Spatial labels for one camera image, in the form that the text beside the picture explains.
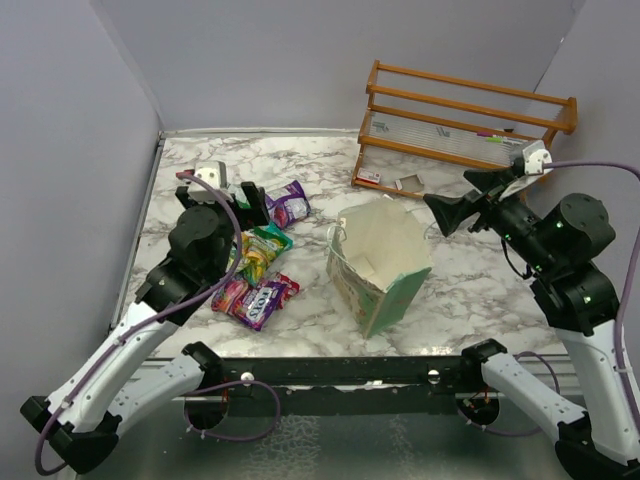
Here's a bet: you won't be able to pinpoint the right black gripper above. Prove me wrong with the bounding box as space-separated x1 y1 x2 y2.
425 165 559 273

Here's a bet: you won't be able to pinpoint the purple snack packet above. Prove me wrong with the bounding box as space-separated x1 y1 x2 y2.
265 180 311 230

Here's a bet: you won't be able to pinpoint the green yellow candy packet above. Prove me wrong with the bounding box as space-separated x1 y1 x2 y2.
236 230 280 286

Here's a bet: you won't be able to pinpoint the green white paper bag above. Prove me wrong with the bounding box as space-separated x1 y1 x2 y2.
326 196 433 338

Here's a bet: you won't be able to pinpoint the purple Fox's candy packet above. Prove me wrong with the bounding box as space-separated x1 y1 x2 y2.
211 277 287 331

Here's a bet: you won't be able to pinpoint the green snack packet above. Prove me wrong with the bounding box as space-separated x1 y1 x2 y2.
228 184 250 209

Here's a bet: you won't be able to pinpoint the teal Fox's candy packet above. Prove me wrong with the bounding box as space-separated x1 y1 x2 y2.
253 221 293 256

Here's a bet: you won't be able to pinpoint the red snack packet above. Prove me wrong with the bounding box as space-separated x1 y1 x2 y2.
274 272 300 309

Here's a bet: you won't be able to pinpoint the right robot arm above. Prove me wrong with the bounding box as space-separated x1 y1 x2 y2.
423 169 639 479

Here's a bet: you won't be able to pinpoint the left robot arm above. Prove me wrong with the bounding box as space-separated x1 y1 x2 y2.
20 172 270 476

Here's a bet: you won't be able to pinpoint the open white small box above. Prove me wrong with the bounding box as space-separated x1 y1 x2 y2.
394 174 424 193

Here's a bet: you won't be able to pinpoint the markers on shelf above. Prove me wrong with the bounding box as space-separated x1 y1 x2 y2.
476 132 529 147

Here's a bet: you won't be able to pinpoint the wooden shelf rack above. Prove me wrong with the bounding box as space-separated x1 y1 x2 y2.
351 60 578 198

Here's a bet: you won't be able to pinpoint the red white small box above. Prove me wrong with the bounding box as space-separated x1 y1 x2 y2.
356 168 381 184

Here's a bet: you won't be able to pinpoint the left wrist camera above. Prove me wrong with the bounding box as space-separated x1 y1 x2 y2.
176 161 231 203

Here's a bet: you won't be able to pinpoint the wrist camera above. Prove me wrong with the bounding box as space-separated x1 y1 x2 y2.
176 161 231 203
500 139 552 200

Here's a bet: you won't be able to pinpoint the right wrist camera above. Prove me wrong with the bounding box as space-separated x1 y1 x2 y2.
500 139 552 200

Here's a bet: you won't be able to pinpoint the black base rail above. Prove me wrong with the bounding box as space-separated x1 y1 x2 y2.
172 339 519 419

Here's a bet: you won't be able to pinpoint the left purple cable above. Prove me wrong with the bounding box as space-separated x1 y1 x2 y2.
33 172 244 475

